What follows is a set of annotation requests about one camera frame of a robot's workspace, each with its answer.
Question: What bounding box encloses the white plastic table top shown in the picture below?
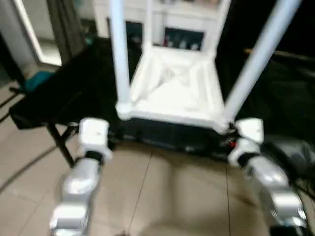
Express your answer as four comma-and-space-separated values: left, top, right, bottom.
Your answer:
115, 45, 236, 135

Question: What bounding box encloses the black frame strut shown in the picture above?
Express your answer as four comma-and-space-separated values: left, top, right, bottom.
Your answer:
46, 121, 76, 169

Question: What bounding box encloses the white door frame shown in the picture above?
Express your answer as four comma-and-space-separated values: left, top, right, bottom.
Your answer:
11, 0, 63, 67

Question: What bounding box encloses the black work mat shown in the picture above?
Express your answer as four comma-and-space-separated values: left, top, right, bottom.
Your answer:
8, 36, 315, 163

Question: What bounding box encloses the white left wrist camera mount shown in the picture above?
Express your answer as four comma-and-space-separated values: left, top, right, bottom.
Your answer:
78, 117, 114, 163

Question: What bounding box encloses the white glass door cabinet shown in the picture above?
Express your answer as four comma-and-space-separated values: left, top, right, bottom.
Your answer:
105, 0, 223, 53

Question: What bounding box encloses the teal plastic item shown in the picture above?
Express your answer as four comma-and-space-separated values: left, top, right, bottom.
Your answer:
24, 70, 54, 92

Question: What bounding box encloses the grey curtain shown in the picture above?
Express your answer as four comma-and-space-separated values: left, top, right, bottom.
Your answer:
46, 0, 87, 61

